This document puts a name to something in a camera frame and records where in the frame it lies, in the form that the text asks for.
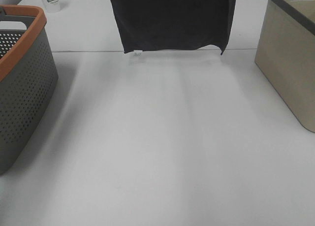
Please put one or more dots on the beige storage box grey rim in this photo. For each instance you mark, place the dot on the beige storage box grey rim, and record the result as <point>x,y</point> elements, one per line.
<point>286,55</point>

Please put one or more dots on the grey perforated basket orange rim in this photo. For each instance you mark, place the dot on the grey perforated basket orange rim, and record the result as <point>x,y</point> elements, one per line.
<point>28,78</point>

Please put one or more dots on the white paper coffee cup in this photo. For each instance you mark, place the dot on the white paper coffee cup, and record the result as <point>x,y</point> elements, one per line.
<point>52,0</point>

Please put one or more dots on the dark grey towel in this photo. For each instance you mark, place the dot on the dark grey towel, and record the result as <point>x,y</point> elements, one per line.
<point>154,25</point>

